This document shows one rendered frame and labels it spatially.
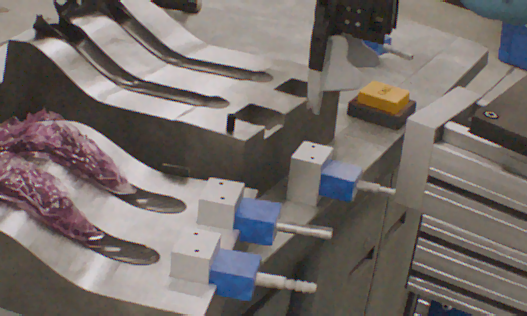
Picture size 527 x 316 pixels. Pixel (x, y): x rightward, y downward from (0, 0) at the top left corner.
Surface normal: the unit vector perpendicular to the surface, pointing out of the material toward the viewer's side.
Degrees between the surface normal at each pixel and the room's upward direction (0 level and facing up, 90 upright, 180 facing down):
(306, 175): 90
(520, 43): 90
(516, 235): 90
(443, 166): 90
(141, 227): 0
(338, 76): 76
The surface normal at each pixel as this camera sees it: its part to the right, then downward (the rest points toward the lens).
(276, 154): 0.88, 0.28
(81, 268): 0.42, -0.79
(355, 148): 0.10, -0.90
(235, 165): -0.47, 0.33
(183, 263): -0.18, 0.40
